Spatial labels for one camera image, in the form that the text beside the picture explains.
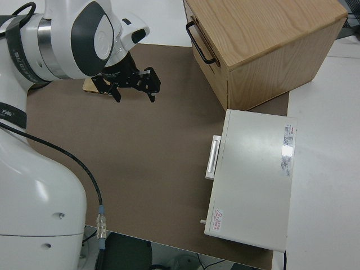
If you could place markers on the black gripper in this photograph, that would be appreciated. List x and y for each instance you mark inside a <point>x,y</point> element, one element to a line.
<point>123,76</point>

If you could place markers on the wooden mug tree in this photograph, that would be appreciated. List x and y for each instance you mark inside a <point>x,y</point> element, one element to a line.
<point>89,85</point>

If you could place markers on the brown table mat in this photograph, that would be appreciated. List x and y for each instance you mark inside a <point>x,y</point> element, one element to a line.
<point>140,140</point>

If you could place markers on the white toaster oven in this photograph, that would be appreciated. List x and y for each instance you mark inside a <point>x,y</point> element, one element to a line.
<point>253,174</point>

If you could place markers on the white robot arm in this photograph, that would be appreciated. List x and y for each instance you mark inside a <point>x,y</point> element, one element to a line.
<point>28,197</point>

